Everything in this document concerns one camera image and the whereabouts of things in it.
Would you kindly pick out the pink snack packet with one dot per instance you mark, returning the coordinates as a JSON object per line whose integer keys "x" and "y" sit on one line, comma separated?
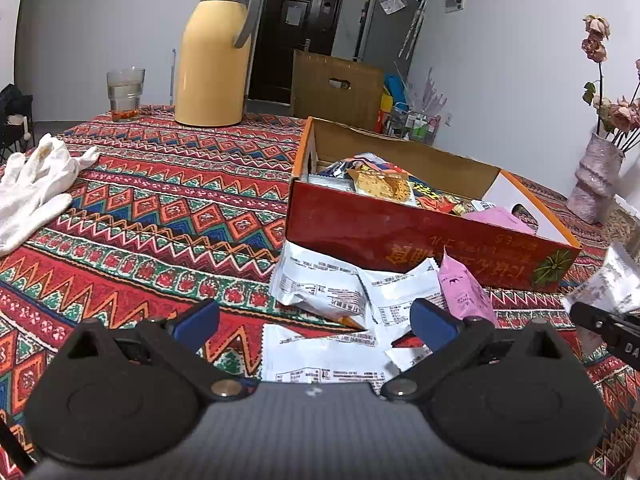
{"x": 465, "y": 295}
{"x": 495, "y": 220}

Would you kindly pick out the yellow bag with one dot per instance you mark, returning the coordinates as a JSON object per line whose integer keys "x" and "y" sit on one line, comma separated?
{"x": 386, "y": 101}

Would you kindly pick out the pink textured vase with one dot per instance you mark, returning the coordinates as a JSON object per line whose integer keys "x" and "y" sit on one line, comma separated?
{"x": 595, "y": 180}

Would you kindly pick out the yellow thermos jug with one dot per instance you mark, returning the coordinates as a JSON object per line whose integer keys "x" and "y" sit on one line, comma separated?
{"x": 210, "y": 70}

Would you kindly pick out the black bag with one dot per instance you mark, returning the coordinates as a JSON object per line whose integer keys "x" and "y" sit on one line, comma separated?
{"x": 15, "y": 115}

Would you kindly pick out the dried pink roses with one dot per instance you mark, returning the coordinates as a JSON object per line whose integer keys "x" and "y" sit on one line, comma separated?
{"x": 622, "y": 112}

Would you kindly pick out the glass cup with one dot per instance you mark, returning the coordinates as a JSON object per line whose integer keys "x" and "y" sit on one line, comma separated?
{"x": 125, "y": 95}

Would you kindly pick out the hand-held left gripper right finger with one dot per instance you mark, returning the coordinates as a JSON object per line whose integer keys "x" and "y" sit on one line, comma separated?
{"x": 432, "y": 325}

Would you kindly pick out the dried lavender bunch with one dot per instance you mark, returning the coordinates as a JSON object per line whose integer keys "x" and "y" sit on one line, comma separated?
{"x": 430, "y": 92}

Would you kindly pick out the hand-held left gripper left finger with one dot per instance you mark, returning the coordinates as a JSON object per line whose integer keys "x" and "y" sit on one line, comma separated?
{"x": 195, "y": 320}

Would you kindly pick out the red and blue chip bag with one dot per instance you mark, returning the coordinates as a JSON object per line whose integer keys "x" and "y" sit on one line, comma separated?
{"x": 437, "y": 197}

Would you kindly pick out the orange cracker packet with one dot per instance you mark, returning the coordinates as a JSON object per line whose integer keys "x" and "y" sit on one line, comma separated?
{"x": 382, "y": 185}

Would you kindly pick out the plastic pouch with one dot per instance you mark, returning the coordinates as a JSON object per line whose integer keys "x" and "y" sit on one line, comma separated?
{"x": 391, "y": 3}

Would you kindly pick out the hanging umbrella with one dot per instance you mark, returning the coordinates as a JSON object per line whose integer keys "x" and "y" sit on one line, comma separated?
{"x": 412, "y": 27}

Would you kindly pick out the clear nut container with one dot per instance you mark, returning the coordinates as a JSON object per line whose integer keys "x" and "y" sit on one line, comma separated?
{"x": 625, "y": 225}

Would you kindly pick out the dark door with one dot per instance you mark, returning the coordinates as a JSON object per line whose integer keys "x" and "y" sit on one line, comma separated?
{"x": 280, "y": 55}

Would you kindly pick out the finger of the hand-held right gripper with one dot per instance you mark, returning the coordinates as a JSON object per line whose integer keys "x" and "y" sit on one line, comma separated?
{"x": 600, "y": 322}

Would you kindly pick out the white cloth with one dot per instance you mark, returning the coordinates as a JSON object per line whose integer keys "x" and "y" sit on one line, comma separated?
{"x": 35, "y": 185}

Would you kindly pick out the long purple striped packet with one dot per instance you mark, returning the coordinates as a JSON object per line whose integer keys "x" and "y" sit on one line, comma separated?
{"x": 345, "y": 167}

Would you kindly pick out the red cardboard box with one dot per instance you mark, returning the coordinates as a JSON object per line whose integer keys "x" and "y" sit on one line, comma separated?
{"x": 360, "y": 230}

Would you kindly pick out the grey refrigerator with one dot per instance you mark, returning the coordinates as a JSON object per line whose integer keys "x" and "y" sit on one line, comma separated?
{"x": 385, "y": 35}

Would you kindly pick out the white snack packet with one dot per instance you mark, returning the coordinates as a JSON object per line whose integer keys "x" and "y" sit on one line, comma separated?
{"x": 610, "y": 280}
{"x": 315, "y": 280}
{"x": 320, "y": 357}
{"x": 400, "y": 295}
{"x": 407, "y": 357}

